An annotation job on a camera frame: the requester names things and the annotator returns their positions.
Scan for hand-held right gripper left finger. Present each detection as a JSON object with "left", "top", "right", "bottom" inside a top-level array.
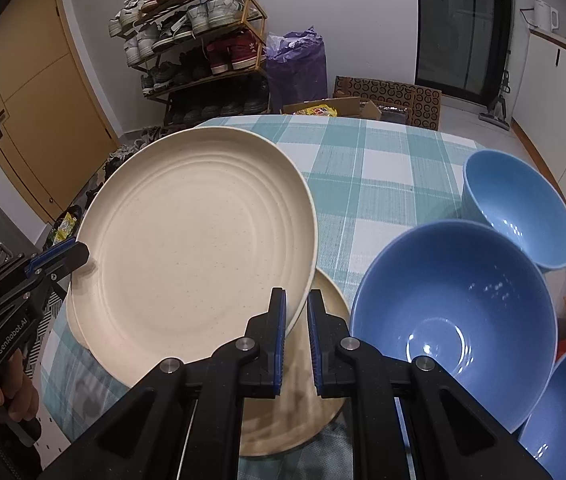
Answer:
[{"left": 38, "top": 287, "right": 289, "bottom": 480}]

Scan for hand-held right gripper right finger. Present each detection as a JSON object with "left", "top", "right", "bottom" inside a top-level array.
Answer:
[{"left": 307, "top": 289, "right": 554, "bottom": 480}]

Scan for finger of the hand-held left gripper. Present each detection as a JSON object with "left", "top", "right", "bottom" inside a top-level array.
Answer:
[
  {"left": 27, "top": 241, "right": 78, "bottom": 268},
  {"left": 28, "top": 242, "right": 90, "bottom": 291}
]

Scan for cream speckled plate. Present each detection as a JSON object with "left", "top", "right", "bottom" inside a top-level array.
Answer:
[
  {"left": 66, "top": 267, "right": 353, "bottom": 458},
  {"left": 74, "top": 127, "right": 320, "bottom": 390}
]

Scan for blue bowl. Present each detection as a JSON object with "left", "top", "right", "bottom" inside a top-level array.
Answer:
[
  {"left": 518, "top": 342, "right": 566, "bottom": 480},
  {"left": 349, "top": 219, "right": 558, "bottom": 435},
  {"left": 461, "top": 149, "right": 566, "bottom": 273}
]

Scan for person's left hand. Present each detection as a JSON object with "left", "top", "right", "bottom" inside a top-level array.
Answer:
[{"left": 0, "top": 355, "right": 40, "bottom": 426}]

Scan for yellow-green snack wrappers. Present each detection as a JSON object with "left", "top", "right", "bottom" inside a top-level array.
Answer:
[{"left": 52, "top": 212, "right": 81, "bottom": 241}]

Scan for heap of loose shoes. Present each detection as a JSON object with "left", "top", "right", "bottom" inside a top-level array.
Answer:
[{"left": 103, "top": 125, "right": 174, "bottom": 181}]

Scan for yellow wooden door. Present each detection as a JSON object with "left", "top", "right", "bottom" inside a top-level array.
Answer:
[{"left": 0, "top": 0, "right": 119, "bottom": 223}]

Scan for teal checkered tablecloth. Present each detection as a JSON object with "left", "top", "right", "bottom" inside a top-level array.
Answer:
[{"left": 38, "top": 114, "right": 566, "bottom": 480}]

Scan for yellow snack packet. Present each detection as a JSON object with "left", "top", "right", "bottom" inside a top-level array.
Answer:
[{"left": 295, "top": 104, "right": 338, "bottom": 118}]

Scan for open plain cardboard box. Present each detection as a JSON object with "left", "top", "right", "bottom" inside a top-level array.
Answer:
[{"left": 282, "top": 100, "right": 409, "bottom": 123}]

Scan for patterned cardboard box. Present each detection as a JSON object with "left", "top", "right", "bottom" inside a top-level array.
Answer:
[{"left": 334, "top": 76, "right": 442, "bottom": 131}]

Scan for wooden shoe rack with shoes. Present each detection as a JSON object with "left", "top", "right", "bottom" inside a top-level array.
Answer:
[{"left": 108, "top": 0, "right": 270, "bottom": 128}]

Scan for purple plastic bag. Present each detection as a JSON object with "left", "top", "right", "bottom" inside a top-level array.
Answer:
[{"left": 266, "top": 26, "right": 328, "bottom": 113}]

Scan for grey stick vacuum cleaner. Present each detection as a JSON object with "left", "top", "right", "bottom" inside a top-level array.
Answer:
[{"left": 478, "top": 71, "right": 512, "bottom": 128}]

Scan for white kitchen base cabinets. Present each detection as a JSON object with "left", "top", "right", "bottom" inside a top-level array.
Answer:
[{"left": 510, "top": 25, "right": 566, "bottom": 191}]

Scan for black-framed glass door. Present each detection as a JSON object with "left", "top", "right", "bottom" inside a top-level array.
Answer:
[{"left": 415, "top": 0, "right": 514, "bottom": 103}]

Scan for white electric kettle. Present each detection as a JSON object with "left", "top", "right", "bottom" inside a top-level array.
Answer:
[{"left": 533, "top": 0, "right": 561, "bottom": 31}]

